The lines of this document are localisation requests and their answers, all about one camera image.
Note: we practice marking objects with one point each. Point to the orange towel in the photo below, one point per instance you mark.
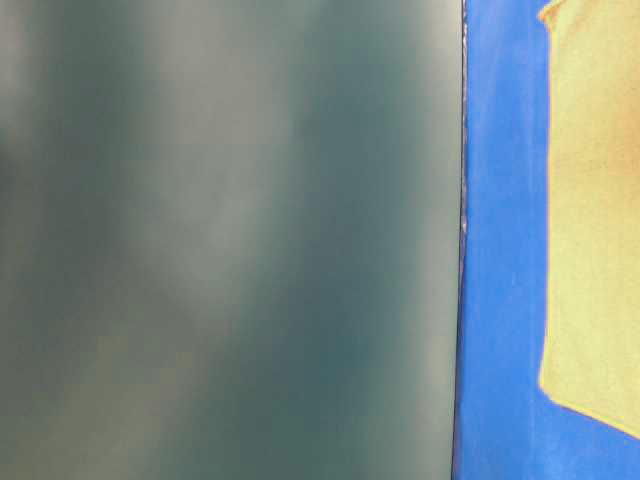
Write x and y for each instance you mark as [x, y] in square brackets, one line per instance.
[590, 360]

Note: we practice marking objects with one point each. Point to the blue table cloth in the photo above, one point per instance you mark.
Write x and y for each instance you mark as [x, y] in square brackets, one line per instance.
[505, 427]

